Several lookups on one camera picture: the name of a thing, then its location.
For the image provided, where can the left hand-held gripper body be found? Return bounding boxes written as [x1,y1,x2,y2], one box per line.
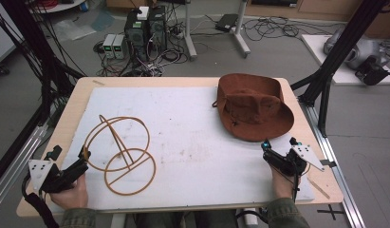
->
[28,157,89,194]

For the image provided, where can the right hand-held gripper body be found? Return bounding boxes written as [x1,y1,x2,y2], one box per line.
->
[262,144,325,178]

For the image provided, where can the wooden ring hat stand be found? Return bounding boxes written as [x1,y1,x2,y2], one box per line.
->
[82,114,158,197]

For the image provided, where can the brown suede hat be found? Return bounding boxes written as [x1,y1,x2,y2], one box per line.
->
[212,72,295,143]

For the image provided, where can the person's left hand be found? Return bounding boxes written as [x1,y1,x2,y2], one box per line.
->
[49,173,89,210]

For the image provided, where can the person's right hand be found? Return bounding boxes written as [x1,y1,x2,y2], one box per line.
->
[269,164,302,201]

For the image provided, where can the thin wooden stick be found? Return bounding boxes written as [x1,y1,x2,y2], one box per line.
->
[306,176,331,200]

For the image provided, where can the white cylinder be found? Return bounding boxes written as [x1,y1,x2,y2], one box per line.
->
[244,208,259,228]

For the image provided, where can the white table mat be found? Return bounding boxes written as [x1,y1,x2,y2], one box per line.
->
[47,86,316,214]

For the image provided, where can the white floor platform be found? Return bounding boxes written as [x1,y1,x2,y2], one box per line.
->
[301,33,390,86]

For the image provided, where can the black device on platform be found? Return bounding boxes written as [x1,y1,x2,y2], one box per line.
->
[354,56,390,86]

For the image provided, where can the grey robot shell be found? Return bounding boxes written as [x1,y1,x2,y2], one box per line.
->
[323,28,390,71]

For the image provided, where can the grey power supply unit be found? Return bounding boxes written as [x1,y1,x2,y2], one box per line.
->
[102,33,117,60]
[112,33,126,60]

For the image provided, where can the person's legs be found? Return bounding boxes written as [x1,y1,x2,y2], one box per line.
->
[131,209,238,228]

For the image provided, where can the white metal stand leg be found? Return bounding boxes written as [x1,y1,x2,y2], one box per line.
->
[232,0,251,59]
[182,0,198,62]

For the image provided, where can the clear plastic sheet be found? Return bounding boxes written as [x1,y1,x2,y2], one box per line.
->
[52,18,98,42]

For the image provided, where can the flat black box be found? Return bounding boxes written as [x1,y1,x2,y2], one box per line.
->
[214,13,240,33]

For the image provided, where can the black computer tower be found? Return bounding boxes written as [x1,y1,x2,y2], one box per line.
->
[147,5,168,54]
[123,9,150,62]

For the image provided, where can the white cabinet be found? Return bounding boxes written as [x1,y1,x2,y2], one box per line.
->
[0,0,17,69]

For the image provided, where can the green floor sheet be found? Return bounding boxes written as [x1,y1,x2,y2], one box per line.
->
[90,9,116,32]

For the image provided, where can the round white table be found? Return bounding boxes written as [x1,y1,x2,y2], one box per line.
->
[28,0,86,14]

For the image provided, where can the small white box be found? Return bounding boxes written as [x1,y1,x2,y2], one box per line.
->
[137,6,150,22]

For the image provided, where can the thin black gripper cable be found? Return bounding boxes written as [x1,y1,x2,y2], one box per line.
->
[290,158,311,204]

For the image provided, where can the black sleeved gripper cable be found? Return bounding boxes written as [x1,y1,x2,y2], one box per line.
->
[21,173,60,228]

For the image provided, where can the aluminium rail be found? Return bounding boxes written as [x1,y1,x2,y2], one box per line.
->
[0,123,49,212]
[297,97,367,228]

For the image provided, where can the black frame strut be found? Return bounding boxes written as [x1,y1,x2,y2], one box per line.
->
[289,0,390,138]
[0,0,86,188]

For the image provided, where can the tangle of cables by computers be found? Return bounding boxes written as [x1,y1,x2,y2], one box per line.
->
[93,18,191,78]

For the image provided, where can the tangle of black floor cables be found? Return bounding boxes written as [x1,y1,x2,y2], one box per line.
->
[242,15,339,43]

